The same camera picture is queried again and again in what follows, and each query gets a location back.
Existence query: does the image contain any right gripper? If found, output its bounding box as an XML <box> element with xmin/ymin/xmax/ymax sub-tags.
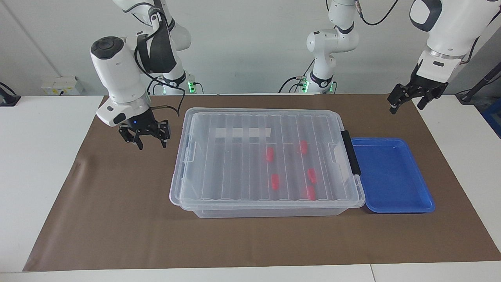
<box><xmin>119</xmin><ymin>107</ymin><xmax>171</xmax><ymax>151</ymax></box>

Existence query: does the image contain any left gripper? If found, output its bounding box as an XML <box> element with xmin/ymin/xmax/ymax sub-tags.
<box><xmin>387</xmin><ymin>65</ymin><xmax>449</xmax><ymax>115</ymax></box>

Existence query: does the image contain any white wall socket box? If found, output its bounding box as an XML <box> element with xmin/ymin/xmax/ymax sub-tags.
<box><xmin>41</xmin><ymin>76</ymin><xmax>85</xmax><ymax>96</ymax></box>

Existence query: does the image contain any black stand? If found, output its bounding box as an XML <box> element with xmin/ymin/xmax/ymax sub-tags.
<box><xmin>455</xmin><ymin>62</ymin><xmax>501</xmax><ymax>103</ymax></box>
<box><xmin>0</xmin><ymin>82</ymin><xmax>22</xmax><ymax>107</ymax></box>

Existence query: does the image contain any black cable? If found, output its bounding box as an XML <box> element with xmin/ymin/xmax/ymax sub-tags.
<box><xmin>134</xmin><ymin>33</ymin><xmax>187</xmax><ymax>117</ymax></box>
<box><xmin>354</xmin><ymin>0</ymin><xmax>400</xmax><ymax>26</ymax></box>
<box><xmin>278</xmin><ymin>62</ymin><xmax>314</xmax><ymax>94</ymax></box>

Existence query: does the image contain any blue plastic tray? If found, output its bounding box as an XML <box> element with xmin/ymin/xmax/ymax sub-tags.
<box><xmin>350</xmin><ymin>137</ymin><xmax>436</xmax><ymax>214</ymax></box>

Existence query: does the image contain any clear plastic storage box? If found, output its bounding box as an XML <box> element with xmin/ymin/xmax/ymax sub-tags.
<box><xmin>174</xmin><ymin>108</ymin><xmax>365</xmax><ymax>219</ymax></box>

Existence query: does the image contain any clear plastic box lid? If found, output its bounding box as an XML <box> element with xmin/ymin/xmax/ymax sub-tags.
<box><xmin>169</xmin><ymin>108</ymin><xmax>365</xmax><ymax>208</ymax></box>

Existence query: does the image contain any blue crate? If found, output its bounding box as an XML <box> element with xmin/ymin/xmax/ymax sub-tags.
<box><xmin>482</xmin><ymin>97</ymin><xmax>501</xmax><ymax>138</ymax></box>

